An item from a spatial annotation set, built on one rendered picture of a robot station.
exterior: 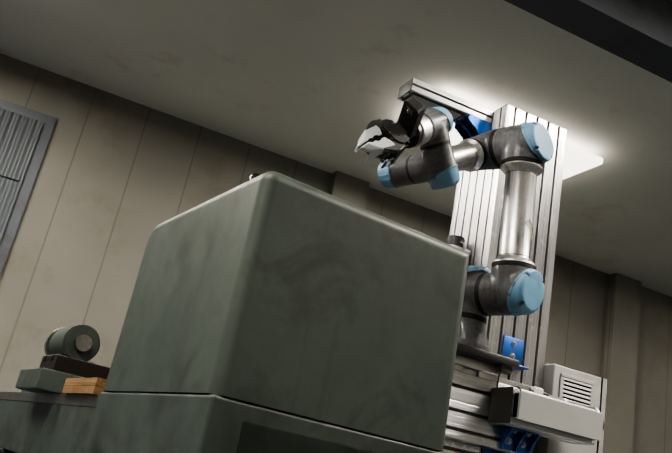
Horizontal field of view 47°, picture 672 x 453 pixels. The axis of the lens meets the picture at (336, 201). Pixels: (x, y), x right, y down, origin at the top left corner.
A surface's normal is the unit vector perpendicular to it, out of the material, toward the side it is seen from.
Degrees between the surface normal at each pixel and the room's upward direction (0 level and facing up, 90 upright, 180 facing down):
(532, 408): 90
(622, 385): 90
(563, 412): 90
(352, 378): 90
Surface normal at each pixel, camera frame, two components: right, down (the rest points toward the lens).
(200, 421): -0.82, -0.34
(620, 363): 0.42, -0.25
